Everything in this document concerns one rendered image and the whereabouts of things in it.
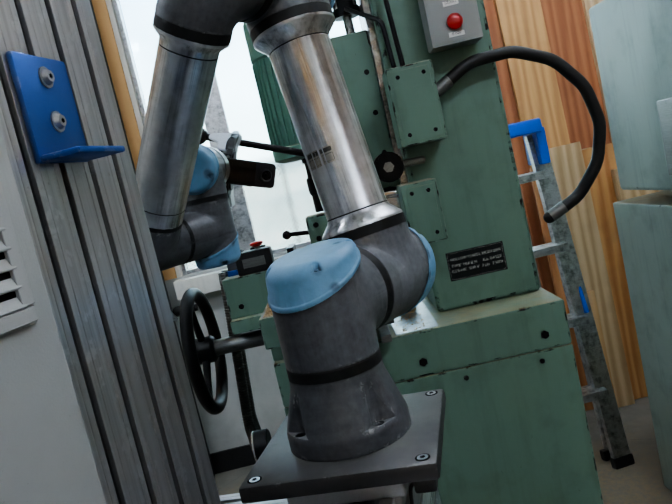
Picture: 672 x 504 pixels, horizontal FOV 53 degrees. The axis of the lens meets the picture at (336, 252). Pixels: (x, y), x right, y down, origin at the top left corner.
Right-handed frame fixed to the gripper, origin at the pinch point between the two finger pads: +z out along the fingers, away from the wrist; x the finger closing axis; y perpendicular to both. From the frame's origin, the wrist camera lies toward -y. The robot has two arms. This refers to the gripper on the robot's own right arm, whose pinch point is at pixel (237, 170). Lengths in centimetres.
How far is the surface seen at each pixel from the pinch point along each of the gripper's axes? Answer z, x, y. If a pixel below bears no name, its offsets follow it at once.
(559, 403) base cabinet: -10, 37, -69
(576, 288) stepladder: 81, 26, -103
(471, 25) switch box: -5, -33, -42
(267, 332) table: -14.2, 28.8, -10.8
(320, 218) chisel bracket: 8.8, 8.2, -17.7
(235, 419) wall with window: 142, 108, 9
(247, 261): 8.8, 19.4, -3.1
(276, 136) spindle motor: 7.1, -8.0, -6.4
